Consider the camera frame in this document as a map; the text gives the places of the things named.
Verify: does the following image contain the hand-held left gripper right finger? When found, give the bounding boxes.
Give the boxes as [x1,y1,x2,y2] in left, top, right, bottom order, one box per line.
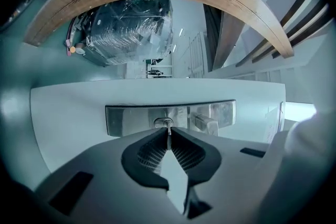
[170,127,290,224]

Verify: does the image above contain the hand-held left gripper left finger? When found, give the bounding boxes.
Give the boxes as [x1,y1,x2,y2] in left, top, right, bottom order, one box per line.
[34,128,185,224]

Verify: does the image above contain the white cabinet with metal handle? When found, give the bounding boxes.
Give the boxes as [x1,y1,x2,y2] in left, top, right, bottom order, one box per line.
[30,79,287,176]

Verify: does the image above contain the shiny metal back panel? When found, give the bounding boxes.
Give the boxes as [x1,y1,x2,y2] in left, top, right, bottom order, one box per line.
[104,99,237,137]

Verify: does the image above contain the white paper notice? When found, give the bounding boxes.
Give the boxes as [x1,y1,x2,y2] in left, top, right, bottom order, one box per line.
[264,106,284,144]

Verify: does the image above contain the metal lock cylinder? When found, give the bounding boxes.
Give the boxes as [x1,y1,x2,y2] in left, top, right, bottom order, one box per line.
[153,117,174,129]

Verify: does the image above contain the white shelf rack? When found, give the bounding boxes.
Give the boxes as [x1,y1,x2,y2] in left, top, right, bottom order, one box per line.
[143,57,174,79]

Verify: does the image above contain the white panelled cabinet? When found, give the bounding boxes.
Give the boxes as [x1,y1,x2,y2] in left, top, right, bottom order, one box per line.
[187,31,208,79]

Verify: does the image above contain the brown wooden plank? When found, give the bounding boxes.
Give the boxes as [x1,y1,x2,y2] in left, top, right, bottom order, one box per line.
[203,4,246,71]

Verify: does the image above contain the black wrapped machine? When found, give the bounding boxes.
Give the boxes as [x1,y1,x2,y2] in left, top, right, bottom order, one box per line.
[78,0,174,68]

